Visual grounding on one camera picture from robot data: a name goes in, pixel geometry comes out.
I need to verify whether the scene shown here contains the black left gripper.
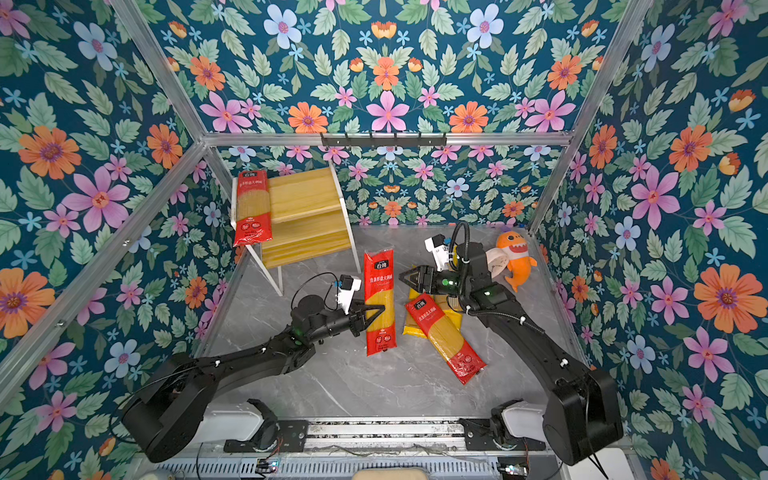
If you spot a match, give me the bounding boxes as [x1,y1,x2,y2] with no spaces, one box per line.
[306,297,385,345]

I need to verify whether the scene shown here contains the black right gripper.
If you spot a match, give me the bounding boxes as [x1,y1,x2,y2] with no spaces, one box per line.
[399,266,472,299]

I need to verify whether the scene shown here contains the red spaghetti bag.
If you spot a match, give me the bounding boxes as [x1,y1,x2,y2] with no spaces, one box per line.
[403,289,486,385]
[364,249,397,356]
[234,170,273,247]

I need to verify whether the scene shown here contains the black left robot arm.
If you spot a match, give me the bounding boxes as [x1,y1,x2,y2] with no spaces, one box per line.
[119,295,386,463]

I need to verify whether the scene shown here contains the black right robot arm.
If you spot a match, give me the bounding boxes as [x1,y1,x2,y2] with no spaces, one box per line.
[399,222,624,466]

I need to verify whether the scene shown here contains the white tape roll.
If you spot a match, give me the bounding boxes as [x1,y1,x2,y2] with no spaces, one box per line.
[485,248,509,278]

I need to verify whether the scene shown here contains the orange shark plush toy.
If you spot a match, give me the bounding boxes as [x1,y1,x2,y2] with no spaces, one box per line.
[496,231,538,292]

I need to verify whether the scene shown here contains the white box bottom right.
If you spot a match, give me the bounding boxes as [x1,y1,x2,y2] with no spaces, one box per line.
[563,448,635,480]

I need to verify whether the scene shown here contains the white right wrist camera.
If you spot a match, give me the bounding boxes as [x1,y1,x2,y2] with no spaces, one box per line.
[424,234,456,272]

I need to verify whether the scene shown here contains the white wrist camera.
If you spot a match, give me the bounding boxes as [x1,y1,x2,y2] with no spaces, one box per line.
[336,274,362,314]
[424,234,456,272]

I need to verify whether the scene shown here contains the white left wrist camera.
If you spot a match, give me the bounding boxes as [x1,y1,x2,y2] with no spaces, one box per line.
[336,274,362,314]

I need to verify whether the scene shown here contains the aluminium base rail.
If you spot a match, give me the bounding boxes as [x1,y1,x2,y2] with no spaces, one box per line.
[131,413,649,480]

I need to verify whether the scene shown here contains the black hook rail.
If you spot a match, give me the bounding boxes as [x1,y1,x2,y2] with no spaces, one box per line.
[320,133,448,148]

